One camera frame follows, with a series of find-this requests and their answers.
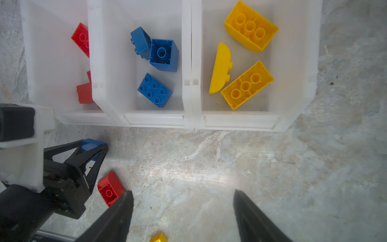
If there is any small yellow lego brick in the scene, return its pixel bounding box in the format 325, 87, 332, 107
149, 232, 168, 242

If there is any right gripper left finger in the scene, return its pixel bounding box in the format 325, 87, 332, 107
76, 191, 134, 242

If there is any blue square lego brick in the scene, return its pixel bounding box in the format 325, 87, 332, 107
138, 73, 173, 108

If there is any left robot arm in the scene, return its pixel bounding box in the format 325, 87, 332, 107
1, 139, 108, 242

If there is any small red lego brick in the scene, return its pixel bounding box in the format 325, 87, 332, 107
76, 83, 93, 104

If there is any yellow curved lego brick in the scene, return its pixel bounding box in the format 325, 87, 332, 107
209, 42, 233, 94

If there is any red curved lego brick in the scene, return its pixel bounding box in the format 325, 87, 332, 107
97, 170, 125, 207

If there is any dark blue lego brick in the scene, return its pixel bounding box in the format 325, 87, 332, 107
131, 27, 151, 60

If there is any yellow long lego brick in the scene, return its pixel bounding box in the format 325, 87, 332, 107
221, 61, 274, 111
224, 1, 279, 52

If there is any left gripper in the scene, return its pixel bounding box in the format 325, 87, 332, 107
43, 140, 108, 219

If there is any blue tall lego brick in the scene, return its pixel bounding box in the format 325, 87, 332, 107
150, 39, 179, 73

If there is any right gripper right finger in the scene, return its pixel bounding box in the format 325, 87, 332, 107
233, 190, 292, 242

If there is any red long lego brick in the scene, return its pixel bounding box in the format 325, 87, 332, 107
87, 71, 92, 83

